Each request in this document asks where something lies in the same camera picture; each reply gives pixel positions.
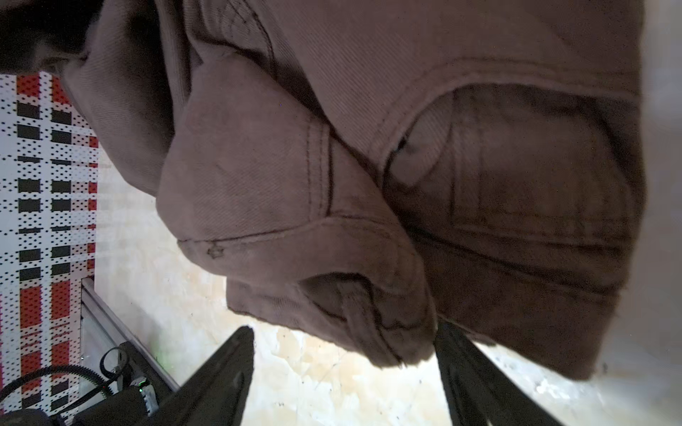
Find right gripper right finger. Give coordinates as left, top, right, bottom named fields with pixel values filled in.
left=434, top=321, right=561, bottom=426

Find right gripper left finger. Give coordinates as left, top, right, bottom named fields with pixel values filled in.
left=139, top=326, right=254, bottom=426

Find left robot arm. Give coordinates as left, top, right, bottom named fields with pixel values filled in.
left=1, top=344, right=160, bottom=425

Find brown trousers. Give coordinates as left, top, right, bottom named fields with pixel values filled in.
left=1, top=1, right=646, bottom=380

